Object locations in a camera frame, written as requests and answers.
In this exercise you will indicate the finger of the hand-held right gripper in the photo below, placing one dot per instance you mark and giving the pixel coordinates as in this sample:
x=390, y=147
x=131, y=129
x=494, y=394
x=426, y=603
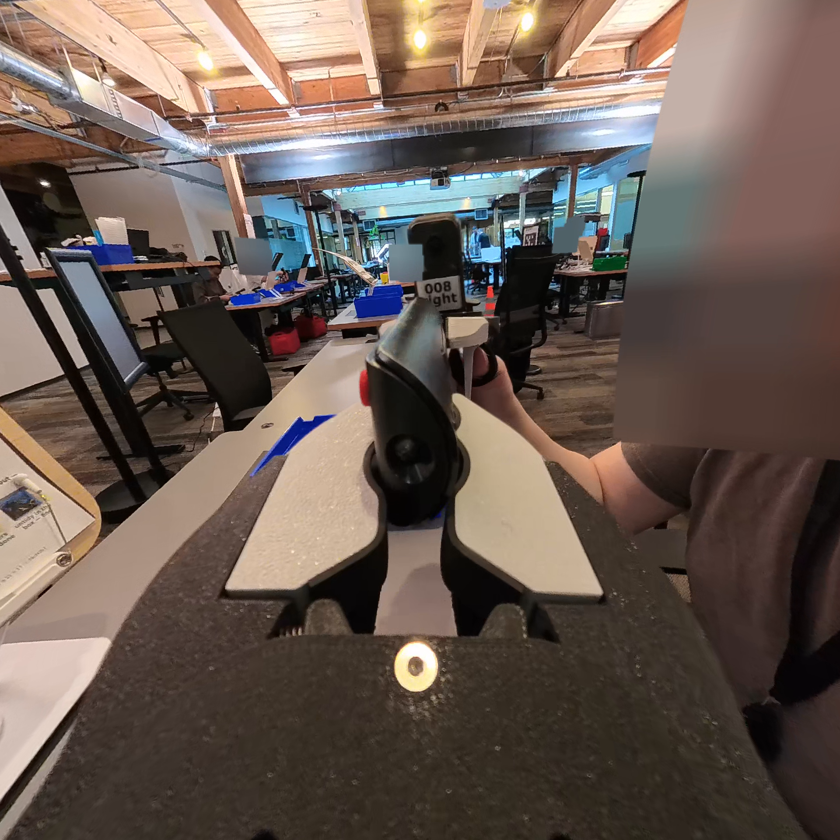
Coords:
x=467, y=331

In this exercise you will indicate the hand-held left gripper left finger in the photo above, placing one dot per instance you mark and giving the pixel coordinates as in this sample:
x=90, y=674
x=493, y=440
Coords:
x=309, y=525

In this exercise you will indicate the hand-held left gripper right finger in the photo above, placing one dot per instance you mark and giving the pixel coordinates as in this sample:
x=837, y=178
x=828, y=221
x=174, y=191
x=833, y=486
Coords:
x=525, y=525

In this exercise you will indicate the blue plastic bin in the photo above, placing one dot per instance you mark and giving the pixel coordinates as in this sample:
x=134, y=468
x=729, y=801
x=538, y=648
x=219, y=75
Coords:
x=295, y=440
x=378, y=302
x=112, y=253

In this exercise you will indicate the black remote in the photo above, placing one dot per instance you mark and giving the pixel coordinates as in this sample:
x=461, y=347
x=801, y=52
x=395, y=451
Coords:
x=414, y=420

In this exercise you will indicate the person's right hand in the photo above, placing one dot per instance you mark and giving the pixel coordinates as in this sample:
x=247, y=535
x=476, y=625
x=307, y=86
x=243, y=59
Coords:
x=499, y=394

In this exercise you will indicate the black office chair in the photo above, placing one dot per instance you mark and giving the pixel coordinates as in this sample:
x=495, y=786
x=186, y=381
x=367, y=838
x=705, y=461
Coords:
x=217, y=361
x=525, y=315

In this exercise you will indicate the white stand with black rod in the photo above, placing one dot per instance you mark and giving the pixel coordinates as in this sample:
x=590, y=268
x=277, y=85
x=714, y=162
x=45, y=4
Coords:
x=348, y=269

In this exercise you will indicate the ceiling spotlight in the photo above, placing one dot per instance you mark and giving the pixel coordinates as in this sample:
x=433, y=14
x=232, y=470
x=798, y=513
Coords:
x=205, y=59
x=528, y=19
x=420, y=37

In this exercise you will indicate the instruction sheet on stand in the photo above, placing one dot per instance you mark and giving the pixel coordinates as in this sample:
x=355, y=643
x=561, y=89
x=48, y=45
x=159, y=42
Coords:
x=66, y=499

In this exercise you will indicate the black framed display on stand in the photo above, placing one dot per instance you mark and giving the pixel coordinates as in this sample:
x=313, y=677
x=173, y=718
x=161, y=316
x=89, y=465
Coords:
x=92, y=315

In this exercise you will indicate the slim silver air duct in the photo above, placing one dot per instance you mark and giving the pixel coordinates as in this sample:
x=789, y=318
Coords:
x=263, y=125

